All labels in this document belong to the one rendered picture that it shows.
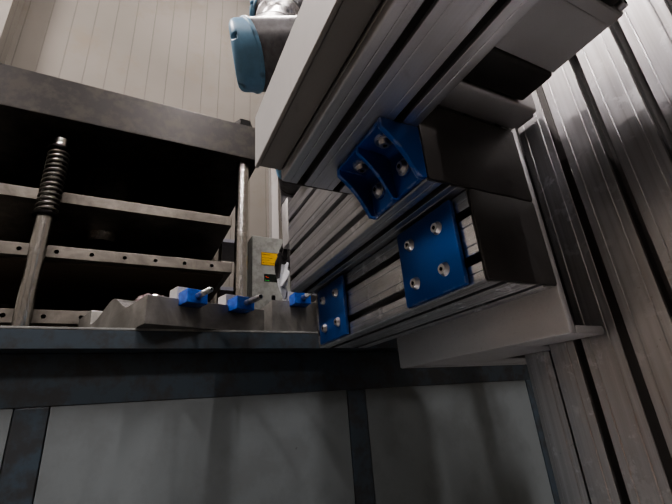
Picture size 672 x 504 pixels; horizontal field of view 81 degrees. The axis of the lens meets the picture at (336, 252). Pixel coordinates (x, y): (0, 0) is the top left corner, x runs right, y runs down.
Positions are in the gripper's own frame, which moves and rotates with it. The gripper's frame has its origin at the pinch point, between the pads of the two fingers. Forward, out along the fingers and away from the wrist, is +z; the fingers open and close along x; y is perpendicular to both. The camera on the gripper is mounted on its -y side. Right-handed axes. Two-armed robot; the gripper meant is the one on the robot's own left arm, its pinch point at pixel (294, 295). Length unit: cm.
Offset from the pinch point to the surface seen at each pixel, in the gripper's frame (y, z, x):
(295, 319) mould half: 2.0, 6.6, -0.9
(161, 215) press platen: -82, -59, -30
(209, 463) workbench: 3.7, 35.8, -20.4
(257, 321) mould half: 6.1, 8.4, -11.7
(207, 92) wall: -302, -345, 16
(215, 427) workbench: 3.7, 29.5, -19.6
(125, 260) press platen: -79, -35, -41
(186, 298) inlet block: 14.2, 6.2, -28.0
